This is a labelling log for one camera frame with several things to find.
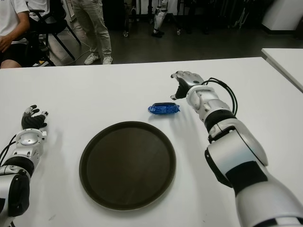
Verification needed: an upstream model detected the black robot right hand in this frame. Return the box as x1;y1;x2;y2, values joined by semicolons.
170;70;205;100

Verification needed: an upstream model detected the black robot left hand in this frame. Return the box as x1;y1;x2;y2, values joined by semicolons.
21;105;50;130

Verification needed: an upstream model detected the blue Oreo packet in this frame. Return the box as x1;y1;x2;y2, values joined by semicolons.
148;102;181;116

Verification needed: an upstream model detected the white humanoid robot leg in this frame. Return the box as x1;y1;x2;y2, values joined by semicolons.
151;0;170;38

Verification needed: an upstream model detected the black chair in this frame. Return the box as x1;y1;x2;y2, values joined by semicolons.
28;0;82;66

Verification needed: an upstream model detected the white side table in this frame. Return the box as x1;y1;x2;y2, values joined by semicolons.
261;48;303;93

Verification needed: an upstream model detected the round dark brown tray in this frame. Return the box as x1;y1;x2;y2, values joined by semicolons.
79;121;177;210

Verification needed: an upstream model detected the person in black shorts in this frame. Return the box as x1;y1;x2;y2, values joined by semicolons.
0;0;31;69

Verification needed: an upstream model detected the person in beige trousers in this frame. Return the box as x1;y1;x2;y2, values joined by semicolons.
71;0;113;65

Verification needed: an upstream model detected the white cabinet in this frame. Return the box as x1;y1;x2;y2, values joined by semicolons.
261;0;303;31

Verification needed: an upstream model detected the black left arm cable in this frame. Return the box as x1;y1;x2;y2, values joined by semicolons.
0;134;17;166

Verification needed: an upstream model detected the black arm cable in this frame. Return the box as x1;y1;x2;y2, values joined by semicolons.
203;77;238;116
0;134;17;166

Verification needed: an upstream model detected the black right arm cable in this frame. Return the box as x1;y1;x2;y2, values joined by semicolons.
203;77;238;116

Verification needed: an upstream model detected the folded grey metal frame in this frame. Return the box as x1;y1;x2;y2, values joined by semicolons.
233;7;250;29

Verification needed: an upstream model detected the white floor cable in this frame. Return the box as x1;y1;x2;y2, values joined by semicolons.
67;25;95;54

